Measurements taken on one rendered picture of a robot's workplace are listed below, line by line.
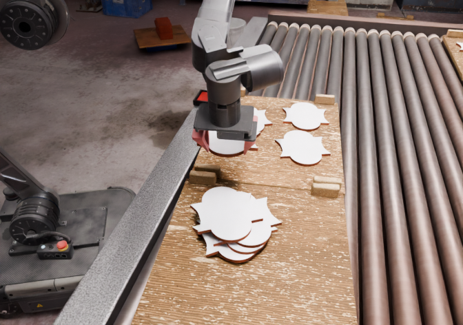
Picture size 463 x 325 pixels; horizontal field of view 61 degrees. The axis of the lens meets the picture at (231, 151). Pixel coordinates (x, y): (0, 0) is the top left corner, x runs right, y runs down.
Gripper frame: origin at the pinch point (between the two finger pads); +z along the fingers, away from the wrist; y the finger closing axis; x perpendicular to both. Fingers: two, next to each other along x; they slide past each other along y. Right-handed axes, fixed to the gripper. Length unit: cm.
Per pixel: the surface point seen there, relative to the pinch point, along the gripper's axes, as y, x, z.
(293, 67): 16, 66, 31
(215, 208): -1.0, -10.8, 5.3
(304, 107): 18.0, 34.1, 20.1
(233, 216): 2.6, -12.5, 4.8
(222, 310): 2.8, -29.9, 4.6
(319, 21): 28, 114, 41
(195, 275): -2.8, -24.0, 6.2
